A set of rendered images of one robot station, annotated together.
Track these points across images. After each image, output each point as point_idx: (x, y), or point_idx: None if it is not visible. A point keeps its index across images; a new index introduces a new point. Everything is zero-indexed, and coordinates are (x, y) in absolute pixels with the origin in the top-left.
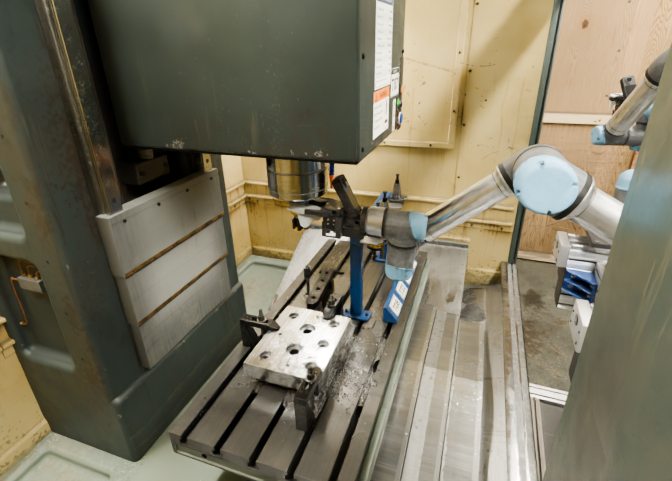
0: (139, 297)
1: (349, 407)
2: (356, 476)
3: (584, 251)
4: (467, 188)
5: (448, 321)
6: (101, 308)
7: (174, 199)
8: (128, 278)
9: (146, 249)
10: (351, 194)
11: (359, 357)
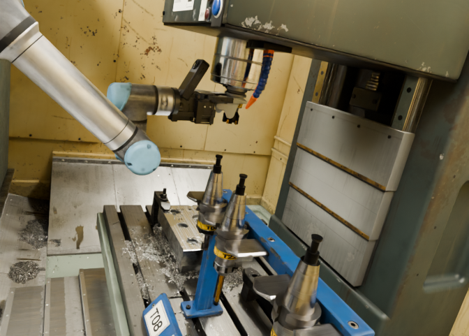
0: (296, 167)
1: (133, 232)
2: (105, 209)
3: None
4: (73, 65)
5: None
6: (294, 157)
7: (345, 124)
8: (299, 148)
9: (312, 140)
10: (189, 77)
11: (155, 265)
